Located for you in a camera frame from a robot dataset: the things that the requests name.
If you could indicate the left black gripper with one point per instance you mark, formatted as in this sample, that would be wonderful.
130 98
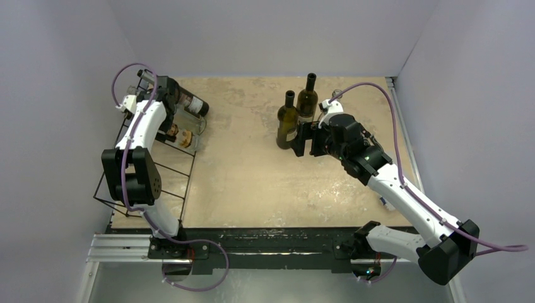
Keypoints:
167 123

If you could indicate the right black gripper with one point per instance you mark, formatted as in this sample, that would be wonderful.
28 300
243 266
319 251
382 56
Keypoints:
306 139

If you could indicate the dark green labelled wine bottle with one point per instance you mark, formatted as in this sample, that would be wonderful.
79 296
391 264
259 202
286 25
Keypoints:
145 85

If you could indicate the clear wine bottle dark label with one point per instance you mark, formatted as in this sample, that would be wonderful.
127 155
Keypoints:
192 122

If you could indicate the square clear liquor bottle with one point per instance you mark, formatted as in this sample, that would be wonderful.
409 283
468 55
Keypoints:
180 138

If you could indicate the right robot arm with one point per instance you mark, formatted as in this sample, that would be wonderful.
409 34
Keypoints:
441 246

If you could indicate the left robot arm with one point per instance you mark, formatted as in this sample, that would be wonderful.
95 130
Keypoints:
131 174

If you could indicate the dark green bottle front left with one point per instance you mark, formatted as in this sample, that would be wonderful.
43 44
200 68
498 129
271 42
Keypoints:
288 119

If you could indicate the dark green bottle back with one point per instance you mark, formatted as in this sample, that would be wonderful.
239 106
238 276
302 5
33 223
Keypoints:
307 100

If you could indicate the clear bottle back right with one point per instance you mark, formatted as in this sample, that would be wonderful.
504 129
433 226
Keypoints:
336 94

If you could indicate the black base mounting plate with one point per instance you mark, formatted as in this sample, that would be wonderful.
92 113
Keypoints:
297 248

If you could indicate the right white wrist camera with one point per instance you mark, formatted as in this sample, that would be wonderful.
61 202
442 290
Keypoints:
329 109

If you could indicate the black wire wine rack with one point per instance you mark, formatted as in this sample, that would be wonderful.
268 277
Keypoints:
175 167

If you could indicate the aluminium frame rail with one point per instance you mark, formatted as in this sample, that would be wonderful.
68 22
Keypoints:
112 275

